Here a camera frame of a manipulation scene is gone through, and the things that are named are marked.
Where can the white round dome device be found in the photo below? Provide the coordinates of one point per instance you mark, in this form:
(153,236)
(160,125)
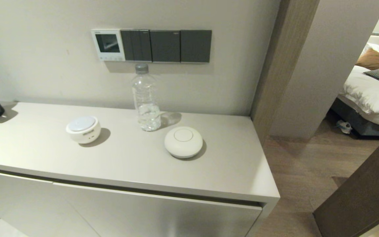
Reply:
(183,143)

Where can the clear plastic water bottle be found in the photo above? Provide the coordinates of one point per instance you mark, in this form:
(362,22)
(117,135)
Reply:
(146,98)

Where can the white wall thermostat panel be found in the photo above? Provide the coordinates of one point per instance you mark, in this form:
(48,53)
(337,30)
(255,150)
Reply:
(108,42)

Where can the bed with white duvet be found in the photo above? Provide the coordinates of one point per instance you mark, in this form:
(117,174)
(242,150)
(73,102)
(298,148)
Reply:
(370,95)

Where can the beige cabinet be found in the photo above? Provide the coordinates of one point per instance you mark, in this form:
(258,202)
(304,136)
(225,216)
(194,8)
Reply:
(176,191)

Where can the wooden door frame post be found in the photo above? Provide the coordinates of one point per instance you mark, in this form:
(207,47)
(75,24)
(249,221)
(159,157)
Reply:
(285,65)

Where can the white round device bluish lid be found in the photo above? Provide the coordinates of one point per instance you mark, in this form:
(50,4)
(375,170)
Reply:
(83,130)

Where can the white shoe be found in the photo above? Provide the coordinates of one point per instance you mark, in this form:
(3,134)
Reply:
(344,126)

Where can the brown pillow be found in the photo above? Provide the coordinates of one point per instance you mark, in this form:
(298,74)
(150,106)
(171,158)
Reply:
(375,60)

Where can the white pillow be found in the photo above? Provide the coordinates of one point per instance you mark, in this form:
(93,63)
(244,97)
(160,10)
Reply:
(375,48)

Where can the dark grey single switch panel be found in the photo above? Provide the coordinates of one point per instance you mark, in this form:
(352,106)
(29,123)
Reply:
(196,46)
(164,46)

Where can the dark brown wooden door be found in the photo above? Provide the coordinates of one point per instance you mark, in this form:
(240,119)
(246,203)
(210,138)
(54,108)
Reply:
(367,197)

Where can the dark bed base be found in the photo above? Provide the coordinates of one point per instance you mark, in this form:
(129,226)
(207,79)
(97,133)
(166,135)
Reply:
(357,120)

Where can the dark grey triple switch panel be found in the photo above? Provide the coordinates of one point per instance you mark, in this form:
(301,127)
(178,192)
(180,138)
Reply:
(136,45)

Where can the beige cabinet door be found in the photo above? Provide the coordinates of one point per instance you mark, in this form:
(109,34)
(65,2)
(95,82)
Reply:
(21,207)
(163,217)

